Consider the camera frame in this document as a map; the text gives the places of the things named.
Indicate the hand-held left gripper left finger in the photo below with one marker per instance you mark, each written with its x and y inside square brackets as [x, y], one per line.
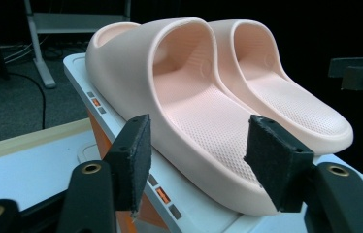
[131, 161]

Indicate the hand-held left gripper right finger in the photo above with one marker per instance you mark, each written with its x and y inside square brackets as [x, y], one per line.
[276, 161]

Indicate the pink foam slipper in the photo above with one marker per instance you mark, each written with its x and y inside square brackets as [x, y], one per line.
[202, 126]
[286, 103]

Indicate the white two-tier shoe rack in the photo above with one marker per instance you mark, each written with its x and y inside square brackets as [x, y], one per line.
[189, 207]

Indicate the white table mat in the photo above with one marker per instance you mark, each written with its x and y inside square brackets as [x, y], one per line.
[30, 168]

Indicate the white metal stand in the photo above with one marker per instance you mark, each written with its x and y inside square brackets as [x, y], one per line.
[39, 48]

